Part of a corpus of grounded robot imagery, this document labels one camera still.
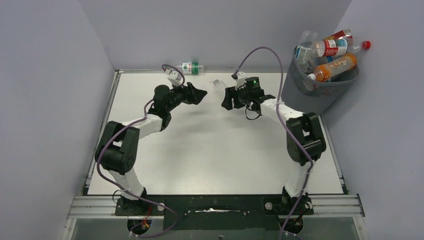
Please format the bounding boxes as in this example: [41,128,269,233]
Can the orange juice bottle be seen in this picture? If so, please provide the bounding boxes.
[307,53,358,83]

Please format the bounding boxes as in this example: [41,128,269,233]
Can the crushed clear bottle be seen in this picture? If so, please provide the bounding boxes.
[212,79,228,93]

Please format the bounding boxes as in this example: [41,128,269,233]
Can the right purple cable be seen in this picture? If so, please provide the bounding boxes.
[231,46,315,240]

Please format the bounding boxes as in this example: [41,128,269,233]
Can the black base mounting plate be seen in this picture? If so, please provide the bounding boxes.
[114,194,314,235]

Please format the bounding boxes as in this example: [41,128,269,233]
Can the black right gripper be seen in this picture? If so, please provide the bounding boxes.
[223,83,253,111]

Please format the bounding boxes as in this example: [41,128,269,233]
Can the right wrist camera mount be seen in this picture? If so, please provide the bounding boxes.
[231,71,247,91]

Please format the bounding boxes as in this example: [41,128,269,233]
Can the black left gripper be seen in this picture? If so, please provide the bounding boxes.
[165,80,207,113]

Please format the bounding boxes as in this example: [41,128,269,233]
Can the amber tea bottle red label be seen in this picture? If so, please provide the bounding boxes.
[323,28,353,45]

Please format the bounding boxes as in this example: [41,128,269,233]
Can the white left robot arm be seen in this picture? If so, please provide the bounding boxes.
[95,82,208,205]

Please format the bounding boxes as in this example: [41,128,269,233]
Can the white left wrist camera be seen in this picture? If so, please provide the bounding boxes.
[164,69,184,87]

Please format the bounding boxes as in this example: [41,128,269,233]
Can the green cap bottle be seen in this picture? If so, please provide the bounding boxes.
[177,62,205,75]

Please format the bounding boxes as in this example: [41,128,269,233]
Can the aluminium frame rail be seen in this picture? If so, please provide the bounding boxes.
[67,195,116,219]

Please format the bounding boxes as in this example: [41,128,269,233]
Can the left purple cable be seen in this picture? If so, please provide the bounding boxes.
[95,63,186,239]

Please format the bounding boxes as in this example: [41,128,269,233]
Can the purple cable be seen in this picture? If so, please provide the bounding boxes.
[231,46,315,240]
[95,63,186,239]

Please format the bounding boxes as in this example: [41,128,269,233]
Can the red cap bottle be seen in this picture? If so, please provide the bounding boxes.
[311,38,371,58]

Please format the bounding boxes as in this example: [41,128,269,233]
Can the crushed bottle white blue label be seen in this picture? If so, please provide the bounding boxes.
[294,30,319,73]

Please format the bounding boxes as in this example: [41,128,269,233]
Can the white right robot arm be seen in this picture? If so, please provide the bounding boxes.
[221,76,327,214]

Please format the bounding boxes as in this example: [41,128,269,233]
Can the grey mesh waste bin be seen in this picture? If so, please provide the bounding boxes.
[281,53,359,115]

